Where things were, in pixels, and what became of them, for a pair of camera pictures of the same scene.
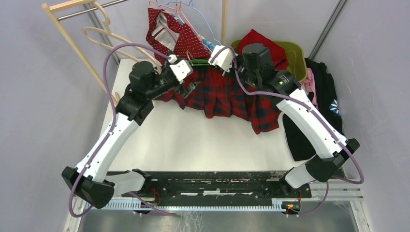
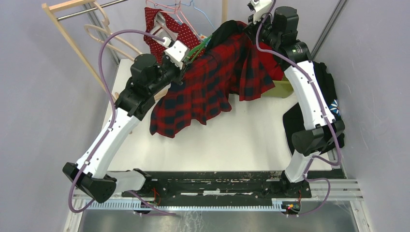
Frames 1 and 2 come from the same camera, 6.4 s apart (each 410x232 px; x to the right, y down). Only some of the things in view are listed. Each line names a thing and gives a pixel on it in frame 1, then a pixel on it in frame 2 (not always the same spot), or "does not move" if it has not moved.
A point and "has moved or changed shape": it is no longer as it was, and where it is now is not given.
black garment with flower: x=328 y=104 does not move
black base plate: x=212 y=185 does not move
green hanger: x=201 y=62 to x=199 y=47
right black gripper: x=239 y=58 to x=254 y=28
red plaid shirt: x=225 y=95 has moved or changed shape
